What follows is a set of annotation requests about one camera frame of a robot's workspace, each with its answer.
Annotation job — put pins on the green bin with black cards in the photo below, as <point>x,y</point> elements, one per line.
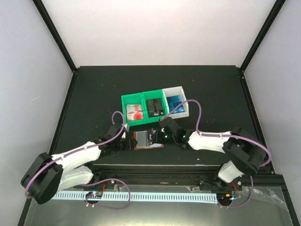
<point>152,95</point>

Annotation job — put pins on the stack of blue cards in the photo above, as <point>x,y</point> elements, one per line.
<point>173,102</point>

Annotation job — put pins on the white bin with blue cards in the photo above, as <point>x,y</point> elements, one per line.
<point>174,91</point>

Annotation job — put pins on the stack of white red cards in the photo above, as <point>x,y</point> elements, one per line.
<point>134,112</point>

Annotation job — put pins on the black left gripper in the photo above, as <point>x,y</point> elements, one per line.
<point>129,145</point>

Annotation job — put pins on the stack of black cards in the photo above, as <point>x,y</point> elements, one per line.
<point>154,107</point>

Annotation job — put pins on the white slotted cable duct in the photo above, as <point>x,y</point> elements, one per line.
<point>136,196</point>

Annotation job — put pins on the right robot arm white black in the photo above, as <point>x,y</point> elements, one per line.
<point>245,155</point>

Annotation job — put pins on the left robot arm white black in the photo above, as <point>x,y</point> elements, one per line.
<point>50,174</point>

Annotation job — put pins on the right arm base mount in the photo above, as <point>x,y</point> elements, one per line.
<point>214,183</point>

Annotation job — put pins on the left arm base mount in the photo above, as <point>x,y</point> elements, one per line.
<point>97,180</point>

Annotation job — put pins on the black aluminium frame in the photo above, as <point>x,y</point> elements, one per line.
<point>154,74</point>

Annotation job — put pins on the brown leather card holder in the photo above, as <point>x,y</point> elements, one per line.
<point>141,139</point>

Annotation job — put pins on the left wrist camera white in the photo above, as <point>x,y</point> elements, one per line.
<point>125,131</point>

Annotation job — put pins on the green bin with red cards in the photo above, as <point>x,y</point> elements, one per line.
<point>132,99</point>

